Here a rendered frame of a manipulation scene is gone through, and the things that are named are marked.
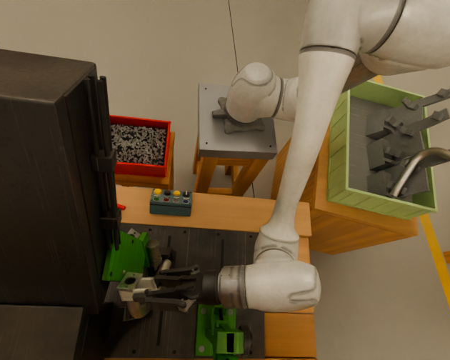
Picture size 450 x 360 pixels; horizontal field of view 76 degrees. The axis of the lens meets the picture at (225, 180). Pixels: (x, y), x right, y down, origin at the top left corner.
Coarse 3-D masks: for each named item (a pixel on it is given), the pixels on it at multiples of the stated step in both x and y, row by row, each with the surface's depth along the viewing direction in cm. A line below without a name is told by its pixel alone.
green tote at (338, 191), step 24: (360, 96) 150; (384, 96) 147; (408, 96) 144; (336, 120) 141; (336, 144) 135; (336, 168) 129; (432, 168) 128; (336, 192) 124; (360, 192) 117; (432, 192) 124; (408, 216) 131
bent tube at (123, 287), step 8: (168, 264) 91; (128, 272) 69; (128, 280) 68; (136, 280) 67; (120, 288) 65; (128, 288) 65; (136, 288) 67; (160, 288) 84; (128, 304) 68; (136, 304) 68; (144, 304) 76; (136, 312) 69; (144, 312) 73
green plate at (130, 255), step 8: (112, 232) 66; (120, 232) 68; (128, 240) 73; (136, 240) 78; (112, 248) 64; (120, 248) 68; (128, 248) 73; (136, 248) 78; (112, 256) 64; (120, 256) 68; (128, 256) 73; (136, 256) 78; (144, 256) 83; (104, 264) 63; (112, 264) 64; (120, 264) 68; (128, 264) 73; (136, 264) 78; (104, 272) 62; (112, 272) 64; (120, 272) 68; (136, 272) 78; (104, 280) 62; (112, 280) 65; (120, 280) 68
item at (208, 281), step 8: (200, 272) 68; (208, 272) 64; (216, 272) 63; (200, 280) 65; (208, 280) 62; (216, 280) 61; (200, 288) 63; (208, 288) 61; (216, 288) 61; (184, 296) 63; (192, 296) 61; (200, 296) 61; (208, 296) 61; (216, 296) 61; (208, 304) 62; (216, 304) 62
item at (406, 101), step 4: (404, 100) 132; (408, 100) 132; (404, 104) 134; (408, 104) 133; (412, 104) 132; (416, 104) 131; (408, 108) 135; (412, 108) 132; (416, 108) 132; (392, 116) 134; (388, 120) 135; (392, 120) 135; (392, 124) 136; (396, 124) 134; (400, 124) 133
